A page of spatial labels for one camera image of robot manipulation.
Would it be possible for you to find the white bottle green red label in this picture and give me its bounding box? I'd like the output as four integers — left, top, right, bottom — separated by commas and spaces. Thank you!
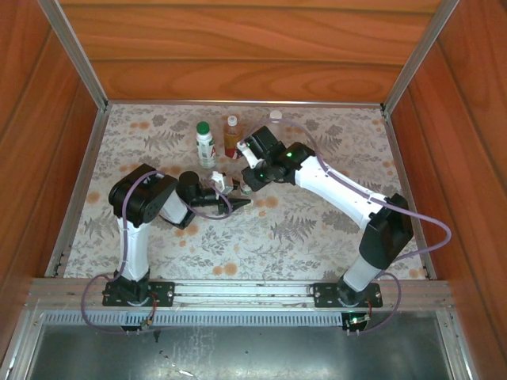
196, 121, 218, 170

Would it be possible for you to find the amber tea bottle red label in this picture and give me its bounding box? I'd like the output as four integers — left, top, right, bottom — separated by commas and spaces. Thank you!
223, 114, 243, 158

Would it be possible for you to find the floral tablecloth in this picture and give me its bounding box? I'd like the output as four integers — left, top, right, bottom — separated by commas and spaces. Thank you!
63, 103, 431, 280

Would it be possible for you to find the grey sheet metal panel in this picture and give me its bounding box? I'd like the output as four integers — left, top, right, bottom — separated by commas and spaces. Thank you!
27, 324, 452, 380

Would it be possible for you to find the small board with green light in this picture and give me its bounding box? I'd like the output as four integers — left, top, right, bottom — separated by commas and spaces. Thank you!
344, 312, 373, 332

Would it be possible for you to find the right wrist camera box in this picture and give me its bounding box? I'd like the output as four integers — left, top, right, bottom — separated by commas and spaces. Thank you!
235, 140, 265, 170

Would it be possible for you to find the aluminium frame cross bar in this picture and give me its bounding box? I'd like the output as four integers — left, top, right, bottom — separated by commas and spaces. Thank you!
105, 99, 386, 110

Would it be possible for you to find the aluminium mounting rail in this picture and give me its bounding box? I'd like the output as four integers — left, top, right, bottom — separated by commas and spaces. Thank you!
25, 278, 452, 314

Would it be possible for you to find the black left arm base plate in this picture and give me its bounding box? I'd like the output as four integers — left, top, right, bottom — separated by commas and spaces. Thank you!
101, 279, 176, 308

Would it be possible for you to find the aluminium side rail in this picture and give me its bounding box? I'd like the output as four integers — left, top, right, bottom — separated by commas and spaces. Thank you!
45, 108, 112, 278
382, 110, 436, 280

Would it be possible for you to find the grey slotted cable duct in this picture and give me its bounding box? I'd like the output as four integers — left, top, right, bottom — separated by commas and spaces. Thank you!
41, 310, 439, 329

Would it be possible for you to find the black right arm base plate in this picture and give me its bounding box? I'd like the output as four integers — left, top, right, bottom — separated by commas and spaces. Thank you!
312, 280, 384, 309

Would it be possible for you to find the aluminium frame post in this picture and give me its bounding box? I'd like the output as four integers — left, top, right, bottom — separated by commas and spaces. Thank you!
37, 0, 111, 112
381, 0, 463, 115

